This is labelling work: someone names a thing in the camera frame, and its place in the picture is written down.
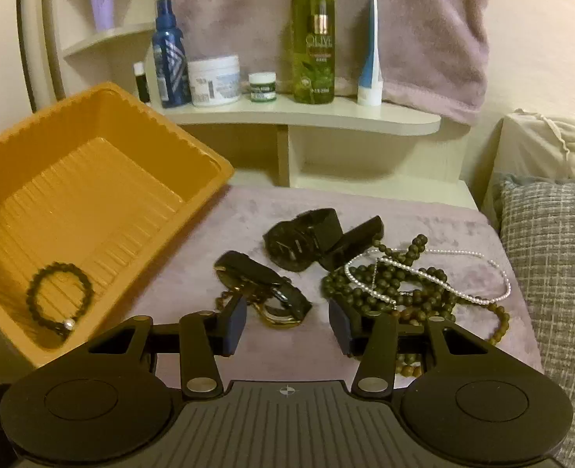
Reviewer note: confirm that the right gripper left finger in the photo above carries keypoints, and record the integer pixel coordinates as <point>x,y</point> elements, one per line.
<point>202,337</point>

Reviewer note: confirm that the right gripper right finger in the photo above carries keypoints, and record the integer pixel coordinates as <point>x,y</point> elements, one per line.
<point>373,341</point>

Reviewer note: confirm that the gold black wristwatch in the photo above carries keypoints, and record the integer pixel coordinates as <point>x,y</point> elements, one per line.
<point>275,298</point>

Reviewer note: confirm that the orange plastic tray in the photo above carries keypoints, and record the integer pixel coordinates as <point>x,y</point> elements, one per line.
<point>92,192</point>

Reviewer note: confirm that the grey checked pillow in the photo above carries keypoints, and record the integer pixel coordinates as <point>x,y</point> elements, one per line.
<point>536,224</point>

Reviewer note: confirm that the cream corner shelf unit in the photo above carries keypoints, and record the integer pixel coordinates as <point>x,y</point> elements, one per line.
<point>386,151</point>

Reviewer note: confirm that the blue spray bottle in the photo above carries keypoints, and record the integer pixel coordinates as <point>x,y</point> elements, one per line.
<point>170,60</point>

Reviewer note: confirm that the blue white tube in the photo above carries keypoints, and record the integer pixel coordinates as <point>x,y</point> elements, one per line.
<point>370,83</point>

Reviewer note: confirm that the cream pillow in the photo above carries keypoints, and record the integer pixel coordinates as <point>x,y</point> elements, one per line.
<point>531,146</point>

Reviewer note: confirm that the white cream jar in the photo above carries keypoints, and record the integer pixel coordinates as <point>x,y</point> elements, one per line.
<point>214,81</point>

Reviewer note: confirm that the small green white jar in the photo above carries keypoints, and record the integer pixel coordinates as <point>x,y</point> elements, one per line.
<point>262,87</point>

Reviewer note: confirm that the green olive spray bottle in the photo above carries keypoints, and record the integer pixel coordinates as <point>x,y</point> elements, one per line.
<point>313,51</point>

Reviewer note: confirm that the lilac towel hanging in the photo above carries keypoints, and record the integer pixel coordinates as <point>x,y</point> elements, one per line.
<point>433,53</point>

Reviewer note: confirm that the white curved door frame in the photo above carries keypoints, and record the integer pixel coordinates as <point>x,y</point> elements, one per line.
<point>38,51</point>

